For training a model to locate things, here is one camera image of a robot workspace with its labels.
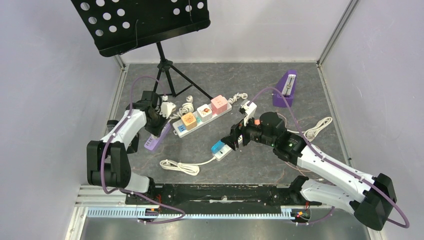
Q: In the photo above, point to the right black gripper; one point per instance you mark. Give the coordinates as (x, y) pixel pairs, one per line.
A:
(237, 134)

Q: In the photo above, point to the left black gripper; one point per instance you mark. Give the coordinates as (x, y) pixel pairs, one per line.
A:
(156, 132)

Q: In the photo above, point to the purple power strip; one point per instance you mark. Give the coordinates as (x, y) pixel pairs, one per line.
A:
(154, 142)

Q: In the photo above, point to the white power strip with USB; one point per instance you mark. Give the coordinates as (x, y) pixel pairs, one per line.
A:
(227, 150)

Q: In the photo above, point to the beige cube socket adapter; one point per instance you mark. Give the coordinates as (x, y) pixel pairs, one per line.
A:
(189, 121)

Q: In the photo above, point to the blue plug adapter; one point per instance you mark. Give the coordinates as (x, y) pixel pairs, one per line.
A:
(218, 148)

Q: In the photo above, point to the white multicolour power strip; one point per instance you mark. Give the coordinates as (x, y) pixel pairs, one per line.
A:
(180, 128)

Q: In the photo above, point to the white cube socket adapter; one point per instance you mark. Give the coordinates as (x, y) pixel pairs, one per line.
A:
(204, 112)

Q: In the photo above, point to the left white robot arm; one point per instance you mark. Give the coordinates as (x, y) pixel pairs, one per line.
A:
(107, 161)

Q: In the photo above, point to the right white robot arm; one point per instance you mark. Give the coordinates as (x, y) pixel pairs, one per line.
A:
(370, 199)

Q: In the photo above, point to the clear plastic tray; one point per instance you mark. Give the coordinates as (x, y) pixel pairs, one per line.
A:
(110, 125)

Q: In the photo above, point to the purple metronome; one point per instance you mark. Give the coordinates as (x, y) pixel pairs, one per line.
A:
(286, 85)

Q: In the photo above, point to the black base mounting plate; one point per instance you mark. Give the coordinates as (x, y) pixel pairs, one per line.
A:
(227, 198)

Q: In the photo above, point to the black perforated music stand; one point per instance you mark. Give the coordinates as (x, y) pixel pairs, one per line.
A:
(120, 26)

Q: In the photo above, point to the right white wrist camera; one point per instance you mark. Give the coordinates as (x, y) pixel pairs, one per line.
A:
(248, 109)

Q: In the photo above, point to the aluminium rail frame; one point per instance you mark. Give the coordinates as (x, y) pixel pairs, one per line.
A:
(120, 26)

